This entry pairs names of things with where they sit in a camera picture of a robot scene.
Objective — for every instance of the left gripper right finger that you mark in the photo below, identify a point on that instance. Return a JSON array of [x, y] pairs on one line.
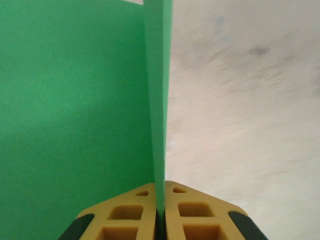
[[172, 200]]

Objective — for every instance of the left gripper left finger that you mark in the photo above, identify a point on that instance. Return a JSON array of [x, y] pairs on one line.
[[150, 200]]

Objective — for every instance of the green cloth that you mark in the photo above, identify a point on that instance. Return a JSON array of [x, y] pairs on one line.
[[75, 100]]

